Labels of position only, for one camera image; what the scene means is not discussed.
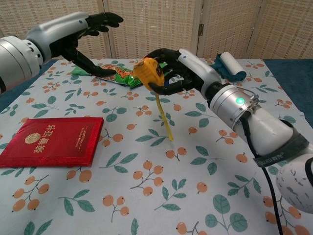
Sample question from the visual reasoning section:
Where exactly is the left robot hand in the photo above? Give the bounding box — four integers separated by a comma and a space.
25, 12, 124, 77

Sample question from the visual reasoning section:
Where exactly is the yellow tape measure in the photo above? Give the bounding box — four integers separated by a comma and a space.
134, 57, 175, 142

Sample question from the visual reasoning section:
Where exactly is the teal lint roller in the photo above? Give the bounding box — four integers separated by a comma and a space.
211, 52, 246, 83

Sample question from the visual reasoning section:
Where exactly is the woven folding screen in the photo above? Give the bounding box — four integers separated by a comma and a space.
0, 0, 313, 60

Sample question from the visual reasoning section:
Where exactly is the floral tablecloth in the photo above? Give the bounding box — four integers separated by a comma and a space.
0, 58, 313, 235

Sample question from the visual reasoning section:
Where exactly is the red certificate book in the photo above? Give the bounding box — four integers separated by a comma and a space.
0, 117, 105, 168

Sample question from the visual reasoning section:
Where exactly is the orange green snack bag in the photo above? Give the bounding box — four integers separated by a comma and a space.
91, 64, 144, 89

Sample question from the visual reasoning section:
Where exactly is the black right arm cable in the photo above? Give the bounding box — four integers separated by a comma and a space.
241, 107, 283, 235

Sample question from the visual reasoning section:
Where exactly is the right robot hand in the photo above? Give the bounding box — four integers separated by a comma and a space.
146, 48, 222, 96

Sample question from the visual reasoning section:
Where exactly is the small green packet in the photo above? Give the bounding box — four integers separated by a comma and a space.
71, 66, 91, 76

